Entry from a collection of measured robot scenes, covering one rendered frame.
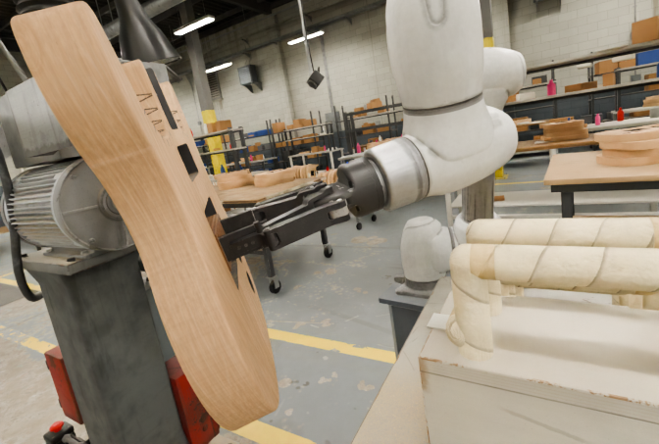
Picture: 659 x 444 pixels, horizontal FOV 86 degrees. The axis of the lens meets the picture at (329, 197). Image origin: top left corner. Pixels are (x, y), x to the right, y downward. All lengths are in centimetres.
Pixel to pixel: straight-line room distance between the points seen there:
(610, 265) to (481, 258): 9
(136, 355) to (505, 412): 112
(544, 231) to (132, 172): 38
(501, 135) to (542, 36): 1111
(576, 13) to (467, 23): 1126
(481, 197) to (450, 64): 81
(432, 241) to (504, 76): 59
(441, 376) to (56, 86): 39
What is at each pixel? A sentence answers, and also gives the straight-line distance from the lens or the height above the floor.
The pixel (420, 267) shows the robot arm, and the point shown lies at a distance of 133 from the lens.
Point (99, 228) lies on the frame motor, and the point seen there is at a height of 119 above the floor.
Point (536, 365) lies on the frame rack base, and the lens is 39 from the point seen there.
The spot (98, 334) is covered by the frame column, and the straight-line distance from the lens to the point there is 126.
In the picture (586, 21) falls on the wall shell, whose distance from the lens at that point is 1168.
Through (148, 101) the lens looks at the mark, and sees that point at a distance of 41.
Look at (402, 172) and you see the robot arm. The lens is 45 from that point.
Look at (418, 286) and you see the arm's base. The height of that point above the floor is 74.
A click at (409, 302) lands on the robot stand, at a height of 70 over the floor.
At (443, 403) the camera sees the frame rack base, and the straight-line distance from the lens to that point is 42.
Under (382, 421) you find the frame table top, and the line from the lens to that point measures 59.
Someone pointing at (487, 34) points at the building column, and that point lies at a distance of 749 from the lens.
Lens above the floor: 133
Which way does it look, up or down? 10 degrees down
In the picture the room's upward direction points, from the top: 9 degrees counter-clockwise
